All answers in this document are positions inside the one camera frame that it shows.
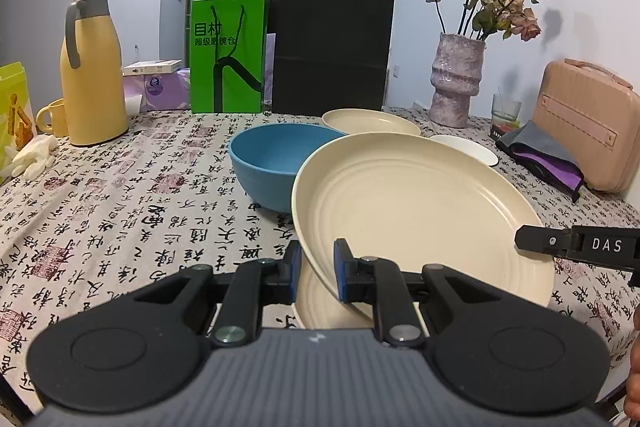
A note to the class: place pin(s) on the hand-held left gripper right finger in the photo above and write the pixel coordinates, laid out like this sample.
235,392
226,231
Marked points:
342,277

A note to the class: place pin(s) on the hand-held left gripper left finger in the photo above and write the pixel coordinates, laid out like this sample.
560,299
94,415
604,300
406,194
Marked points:
296,274

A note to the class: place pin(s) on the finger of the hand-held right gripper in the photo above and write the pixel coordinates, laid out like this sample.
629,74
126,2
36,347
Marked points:
545,241

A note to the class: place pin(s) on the cream round plate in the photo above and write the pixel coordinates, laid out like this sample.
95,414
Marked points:
425,217
330,312
370,121

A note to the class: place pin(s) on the blue bowl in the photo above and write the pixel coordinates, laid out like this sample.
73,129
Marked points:
265,177

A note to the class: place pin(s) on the white bowl black rim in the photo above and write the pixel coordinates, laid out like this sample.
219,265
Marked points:
465,146

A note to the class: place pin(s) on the person's right hand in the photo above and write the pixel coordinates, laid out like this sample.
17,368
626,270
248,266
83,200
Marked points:
636,367

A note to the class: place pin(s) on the grey purple cloth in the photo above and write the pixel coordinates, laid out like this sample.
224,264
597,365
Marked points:
545,152

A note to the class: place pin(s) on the dark small box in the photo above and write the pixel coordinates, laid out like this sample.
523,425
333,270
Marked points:
500,131

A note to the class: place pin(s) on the pink hard case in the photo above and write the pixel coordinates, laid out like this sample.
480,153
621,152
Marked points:
585,122

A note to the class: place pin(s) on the clear drinking glass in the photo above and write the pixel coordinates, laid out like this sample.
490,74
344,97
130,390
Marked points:
506,107

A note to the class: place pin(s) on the calligraphy printed tablecloth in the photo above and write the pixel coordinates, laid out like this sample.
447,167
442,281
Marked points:
125,217

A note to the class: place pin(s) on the pink speckled ceramic vase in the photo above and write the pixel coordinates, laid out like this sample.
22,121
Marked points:
457,77

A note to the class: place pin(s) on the purple tissue pack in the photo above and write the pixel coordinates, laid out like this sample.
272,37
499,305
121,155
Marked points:
160,92

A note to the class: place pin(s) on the green paper bag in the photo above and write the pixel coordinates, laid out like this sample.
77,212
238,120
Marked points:
227,57

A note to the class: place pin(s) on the black paper bag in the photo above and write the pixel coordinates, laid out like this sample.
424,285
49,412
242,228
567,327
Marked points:
330,47

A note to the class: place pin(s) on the white flat box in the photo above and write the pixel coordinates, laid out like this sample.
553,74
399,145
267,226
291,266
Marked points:
152,67

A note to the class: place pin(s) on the white rubber gloves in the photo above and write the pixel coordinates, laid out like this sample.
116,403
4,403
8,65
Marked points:
32,157

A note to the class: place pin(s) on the yellow mug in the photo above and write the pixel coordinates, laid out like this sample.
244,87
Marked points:
52,117

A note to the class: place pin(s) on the yellow-green snack box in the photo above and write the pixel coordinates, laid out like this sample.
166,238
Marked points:
12,122

